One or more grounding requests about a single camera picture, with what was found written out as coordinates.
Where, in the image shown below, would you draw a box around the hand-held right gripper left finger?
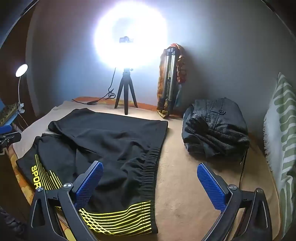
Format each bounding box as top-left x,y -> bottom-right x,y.
28,161 -> 104,241

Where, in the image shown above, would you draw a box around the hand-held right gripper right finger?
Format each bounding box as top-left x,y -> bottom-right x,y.
196,163 -> 272,241

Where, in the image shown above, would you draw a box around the black pants with yellow stripes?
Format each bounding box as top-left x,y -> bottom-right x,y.
16,108 -> 169,234

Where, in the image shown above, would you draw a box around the checked folded pants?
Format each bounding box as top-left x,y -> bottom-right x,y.
181,113 -> 250,159

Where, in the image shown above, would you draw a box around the dark grey folded pants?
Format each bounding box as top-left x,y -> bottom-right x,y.
190,97 -> 248,139

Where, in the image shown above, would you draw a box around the white clip desk lamp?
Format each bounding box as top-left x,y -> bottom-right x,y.
15,64 -> 29,114

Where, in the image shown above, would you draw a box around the brown wooden wardrobe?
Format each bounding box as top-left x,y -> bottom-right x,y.
0,14 -> 40,116

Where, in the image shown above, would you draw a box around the green striped pillow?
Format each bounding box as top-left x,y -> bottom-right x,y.
264,72 -> 296,237

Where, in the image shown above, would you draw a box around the folded grey tripod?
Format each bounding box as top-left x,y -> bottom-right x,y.
158,46 -> 178,114

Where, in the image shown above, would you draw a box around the folded tripod in patterned cloth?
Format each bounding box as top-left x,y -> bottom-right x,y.
157,43 -> 187,119

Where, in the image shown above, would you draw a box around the thin black cable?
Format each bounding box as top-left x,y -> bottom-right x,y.
238,148 -> 249,188

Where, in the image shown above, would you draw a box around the black ring light cable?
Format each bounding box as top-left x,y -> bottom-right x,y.
72,67 -> 116,106

